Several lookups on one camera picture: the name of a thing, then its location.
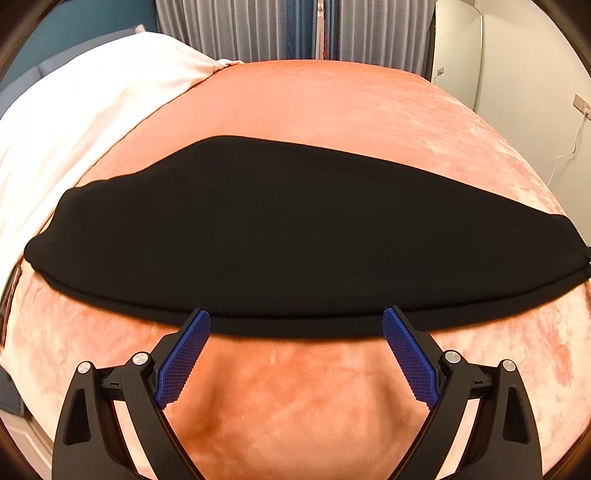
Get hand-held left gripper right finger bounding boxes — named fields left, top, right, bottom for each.
left=382, top=305, right=542, bottom=480

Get white cable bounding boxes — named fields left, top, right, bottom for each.
left=549, top=108, right=591, bottom=186

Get standing mirror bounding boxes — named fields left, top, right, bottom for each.
left=431, top=0, right=485, bottom=112

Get blue curtain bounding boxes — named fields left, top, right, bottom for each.
left=300, top=0, right=341, bottom=62

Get blue padded headboard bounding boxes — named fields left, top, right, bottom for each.
left=0, top=28, right=139, bottom=114

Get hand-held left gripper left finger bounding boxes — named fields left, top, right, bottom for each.
left=52, top=308, right=213, bottom=480

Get orange plush blanket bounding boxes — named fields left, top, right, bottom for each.
left=0, top=59, right=591, bottom=480

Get dark phone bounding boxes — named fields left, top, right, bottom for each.
left=0, top=263, right=23, bottom=352

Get grey curtain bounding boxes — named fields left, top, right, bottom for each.
left=154, top=0, right=319, bottom=63
left=339, top=0, right=435, bottom=78

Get black pants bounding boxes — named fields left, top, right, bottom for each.
left=23, top=135, right=591, bottom=340

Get white pillow cover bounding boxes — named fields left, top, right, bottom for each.
left=0, top=31, right=246, bottom=287

